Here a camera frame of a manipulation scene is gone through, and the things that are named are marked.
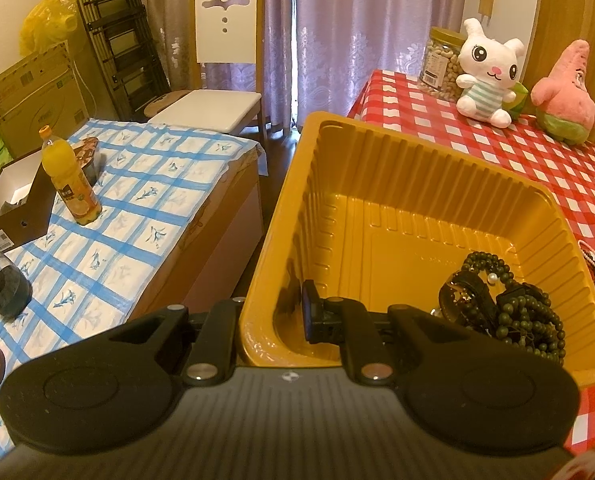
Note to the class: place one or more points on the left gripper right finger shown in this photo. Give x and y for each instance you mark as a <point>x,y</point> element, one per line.
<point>362,336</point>

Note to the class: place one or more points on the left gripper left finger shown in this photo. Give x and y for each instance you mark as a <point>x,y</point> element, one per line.
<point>213,354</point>

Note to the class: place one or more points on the yellow plastic tray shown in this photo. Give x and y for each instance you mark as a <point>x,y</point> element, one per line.
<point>385,218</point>

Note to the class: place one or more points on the low wooden table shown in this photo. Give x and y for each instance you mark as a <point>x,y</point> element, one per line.
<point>207,262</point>

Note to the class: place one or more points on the blue checkered tablecloth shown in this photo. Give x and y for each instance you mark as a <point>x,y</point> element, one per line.
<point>87,279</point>

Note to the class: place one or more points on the dark glass jar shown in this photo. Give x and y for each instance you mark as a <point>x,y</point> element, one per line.
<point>15,289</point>

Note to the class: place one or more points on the snack cup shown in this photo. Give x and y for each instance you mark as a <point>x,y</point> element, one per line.
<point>88,156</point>

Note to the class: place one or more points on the open brown box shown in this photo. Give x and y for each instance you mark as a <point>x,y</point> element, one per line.
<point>26,200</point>

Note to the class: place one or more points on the orange juice bottle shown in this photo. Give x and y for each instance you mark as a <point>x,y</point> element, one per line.
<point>66,174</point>

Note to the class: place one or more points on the nut jar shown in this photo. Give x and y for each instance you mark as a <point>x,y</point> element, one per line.
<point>441,67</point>

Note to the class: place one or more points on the red checkered tablecloth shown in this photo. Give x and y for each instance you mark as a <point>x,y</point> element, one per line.
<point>394,100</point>

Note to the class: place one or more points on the white bunny plush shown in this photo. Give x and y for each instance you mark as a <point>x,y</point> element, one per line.
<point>490,71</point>

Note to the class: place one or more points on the purple curtain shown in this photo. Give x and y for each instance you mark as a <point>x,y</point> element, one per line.
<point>318,53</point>

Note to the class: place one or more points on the pink starfish plush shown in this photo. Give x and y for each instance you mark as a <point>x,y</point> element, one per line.
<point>563,107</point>

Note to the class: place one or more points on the cardboard box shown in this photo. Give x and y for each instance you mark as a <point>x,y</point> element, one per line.
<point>40,90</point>

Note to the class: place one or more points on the white wooden chair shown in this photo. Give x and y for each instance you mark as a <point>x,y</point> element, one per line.
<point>226,66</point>

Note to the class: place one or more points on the yellow plastic bag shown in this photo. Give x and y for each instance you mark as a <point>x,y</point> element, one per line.
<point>49,22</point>

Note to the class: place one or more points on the black folding rack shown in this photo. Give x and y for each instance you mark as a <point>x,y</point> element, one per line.
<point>120,35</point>

